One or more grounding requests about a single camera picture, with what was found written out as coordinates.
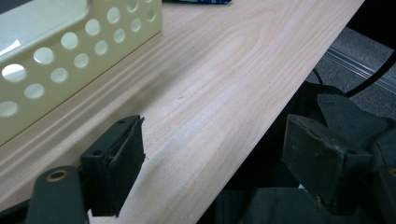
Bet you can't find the metal floor rail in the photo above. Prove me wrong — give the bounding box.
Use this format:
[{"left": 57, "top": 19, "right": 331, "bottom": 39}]
[{"left": 323, "top": 46, "right": 396, "bottom": 94}]

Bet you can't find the black cable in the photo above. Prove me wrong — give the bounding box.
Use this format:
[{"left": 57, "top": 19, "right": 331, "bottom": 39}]
[{"left": 312, "top": 49, "right": 396, "bottom": 98}]

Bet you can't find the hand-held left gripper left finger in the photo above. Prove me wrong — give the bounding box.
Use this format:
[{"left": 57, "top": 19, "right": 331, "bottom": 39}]
[{"left": 80, "top": 114, "right": 147, "bottom": 218}]

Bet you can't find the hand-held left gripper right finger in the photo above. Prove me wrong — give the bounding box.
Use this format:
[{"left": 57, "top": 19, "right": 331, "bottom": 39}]
[{"left": 281, "top": 114, "right": 374, "bottom": 217}]

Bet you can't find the cream perforated plastic basket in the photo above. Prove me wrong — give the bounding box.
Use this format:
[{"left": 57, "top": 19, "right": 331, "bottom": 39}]
[{"left": 0, "top": 0, "right": 163, "bottom": 147}]

